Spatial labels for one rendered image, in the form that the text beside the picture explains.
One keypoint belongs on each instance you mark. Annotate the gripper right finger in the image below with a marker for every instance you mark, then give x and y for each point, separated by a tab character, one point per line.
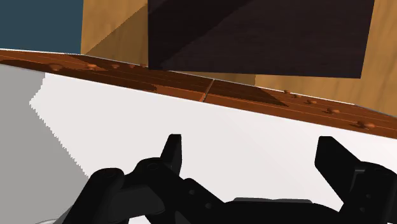
369	186

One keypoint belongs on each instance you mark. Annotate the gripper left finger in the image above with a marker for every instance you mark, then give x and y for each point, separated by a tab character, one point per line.
145	189

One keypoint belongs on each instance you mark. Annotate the brown wooden cabinet with knobs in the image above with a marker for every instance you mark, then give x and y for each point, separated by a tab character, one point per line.
248	100

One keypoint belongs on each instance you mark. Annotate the dark robot stand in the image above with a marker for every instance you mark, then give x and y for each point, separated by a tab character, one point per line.
263	37

